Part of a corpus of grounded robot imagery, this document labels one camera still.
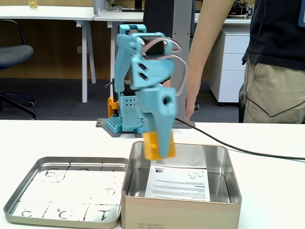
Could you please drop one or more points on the person's hand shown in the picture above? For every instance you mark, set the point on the person's hand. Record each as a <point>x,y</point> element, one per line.
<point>191,100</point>

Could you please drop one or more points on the orange table clamp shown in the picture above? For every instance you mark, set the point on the orange table clamp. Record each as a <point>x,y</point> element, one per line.
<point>111,105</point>

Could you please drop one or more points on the white drawer cabinet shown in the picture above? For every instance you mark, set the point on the white drawer cabinet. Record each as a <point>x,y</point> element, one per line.
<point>234,66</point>

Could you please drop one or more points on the dark grey office chair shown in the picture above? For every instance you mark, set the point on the dark grey office chair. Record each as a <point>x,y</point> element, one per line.
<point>12,55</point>

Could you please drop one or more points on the white desk with clutter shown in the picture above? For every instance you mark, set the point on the white desk with clutter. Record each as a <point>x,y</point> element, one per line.
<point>233,20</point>

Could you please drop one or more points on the person's body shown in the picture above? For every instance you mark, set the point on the person's body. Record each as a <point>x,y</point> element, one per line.
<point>278,71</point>

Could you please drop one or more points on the square metal tin box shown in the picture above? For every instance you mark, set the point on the square metal tin box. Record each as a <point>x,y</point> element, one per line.
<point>181,212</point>

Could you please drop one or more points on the orange lego block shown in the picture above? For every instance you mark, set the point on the orange lego block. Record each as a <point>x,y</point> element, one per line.
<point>151,148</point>

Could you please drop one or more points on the grey metal column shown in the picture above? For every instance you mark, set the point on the grey metal column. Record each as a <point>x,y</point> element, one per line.
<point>181,35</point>

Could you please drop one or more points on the black chair frame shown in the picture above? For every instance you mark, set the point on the black chair frame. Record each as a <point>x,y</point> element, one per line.
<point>241,102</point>

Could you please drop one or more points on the printed white paper sheet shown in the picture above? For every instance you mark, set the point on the printed white paper sheet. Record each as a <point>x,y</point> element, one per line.
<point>177,183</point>

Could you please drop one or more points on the small wheeled robot clutter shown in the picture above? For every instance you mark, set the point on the small wheeled robot clutter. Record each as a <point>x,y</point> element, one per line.
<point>241,9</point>

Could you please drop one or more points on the metal tin lid with markings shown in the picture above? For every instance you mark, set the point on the metal tin lid with markings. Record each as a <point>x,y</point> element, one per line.
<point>59,190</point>

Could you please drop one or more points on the black office chair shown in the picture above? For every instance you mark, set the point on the black office chair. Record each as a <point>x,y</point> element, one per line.
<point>157,16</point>

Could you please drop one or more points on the small yellow object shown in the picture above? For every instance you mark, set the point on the small yellow object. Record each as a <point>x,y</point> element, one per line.
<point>33,4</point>

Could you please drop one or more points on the white wall socket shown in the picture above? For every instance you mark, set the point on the white wall socket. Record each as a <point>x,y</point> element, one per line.
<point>79,49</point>

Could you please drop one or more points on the white desk with divider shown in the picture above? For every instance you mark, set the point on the white desk with divider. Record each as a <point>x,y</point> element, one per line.
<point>119,16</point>

